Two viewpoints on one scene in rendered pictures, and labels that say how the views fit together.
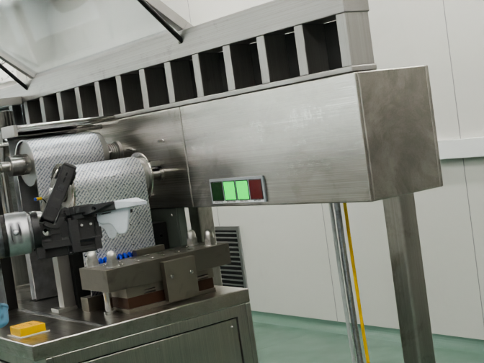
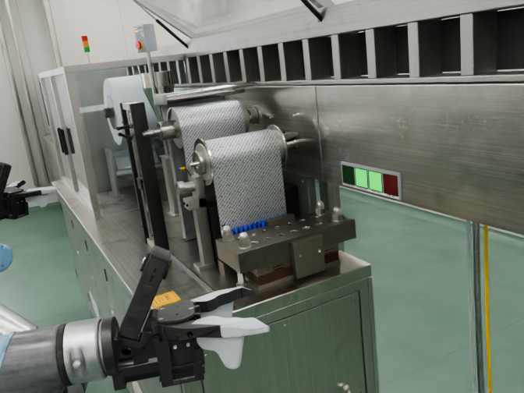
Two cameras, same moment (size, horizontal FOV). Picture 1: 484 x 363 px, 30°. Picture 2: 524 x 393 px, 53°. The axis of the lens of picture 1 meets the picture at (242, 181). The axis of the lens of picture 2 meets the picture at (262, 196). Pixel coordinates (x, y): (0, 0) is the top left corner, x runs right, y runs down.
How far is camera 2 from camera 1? 1.07 m
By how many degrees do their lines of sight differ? 16
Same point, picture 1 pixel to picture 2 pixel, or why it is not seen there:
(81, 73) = (228, 40)
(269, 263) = not seen: hidden behind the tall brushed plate
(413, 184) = not seen: outside the picture
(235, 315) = (357, 288)
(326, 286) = not seen: hidden behind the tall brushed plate
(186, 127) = (321, 107)
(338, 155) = (501, 176)
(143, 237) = (276, 205)
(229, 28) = (375, 10)
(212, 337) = (334, 310)
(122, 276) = (253, 258)
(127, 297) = (257, 275)
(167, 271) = (296, 252)
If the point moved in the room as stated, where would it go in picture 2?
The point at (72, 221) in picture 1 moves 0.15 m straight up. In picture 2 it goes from (161, 344) to (139, 225)
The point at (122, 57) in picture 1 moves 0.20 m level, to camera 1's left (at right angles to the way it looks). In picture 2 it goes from (263, 29) to (206, 37)
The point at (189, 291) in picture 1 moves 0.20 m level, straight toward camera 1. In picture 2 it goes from (316, 267) to (317, 299)
